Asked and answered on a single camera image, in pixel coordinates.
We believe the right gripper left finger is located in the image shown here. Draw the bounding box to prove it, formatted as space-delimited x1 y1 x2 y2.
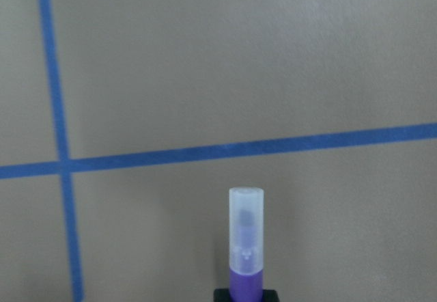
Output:
213 288 231 302

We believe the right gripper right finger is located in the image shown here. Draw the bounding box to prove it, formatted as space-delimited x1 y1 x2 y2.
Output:
262 290 278 302

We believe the purple marker pen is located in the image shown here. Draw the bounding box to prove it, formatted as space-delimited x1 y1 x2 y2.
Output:
229 187 264 301

